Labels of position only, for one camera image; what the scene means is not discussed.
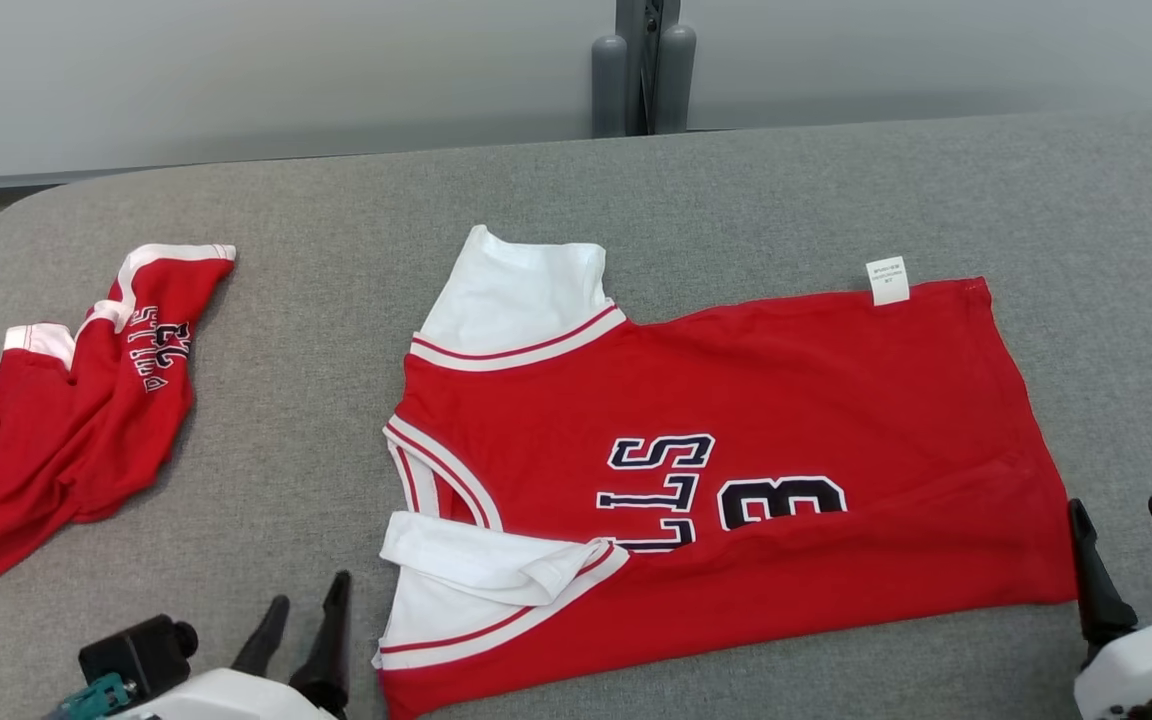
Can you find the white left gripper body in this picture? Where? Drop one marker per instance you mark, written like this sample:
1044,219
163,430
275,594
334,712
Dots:
236,700

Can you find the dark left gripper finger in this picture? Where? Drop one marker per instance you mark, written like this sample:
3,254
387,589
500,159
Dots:
331,650
264,645

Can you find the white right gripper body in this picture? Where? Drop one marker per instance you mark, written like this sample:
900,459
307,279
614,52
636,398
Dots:
1146,670

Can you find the red white basketball shorts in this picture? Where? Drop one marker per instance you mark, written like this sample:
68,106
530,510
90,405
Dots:
46,450

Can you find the red white basketball jersey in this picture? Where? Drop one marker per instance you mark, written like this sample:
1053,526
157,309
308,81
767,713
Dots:
786,390

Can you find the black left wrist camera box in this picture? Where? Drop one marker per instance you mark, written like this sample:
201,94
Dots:
136,655

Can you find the grey rounded post foot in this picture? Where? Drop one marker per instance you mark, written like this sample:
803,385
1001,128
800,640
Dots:
608,90
676,80

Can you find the grey aluminium partition post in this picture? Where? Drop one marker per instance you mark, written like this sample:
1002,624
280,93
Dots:
636,60

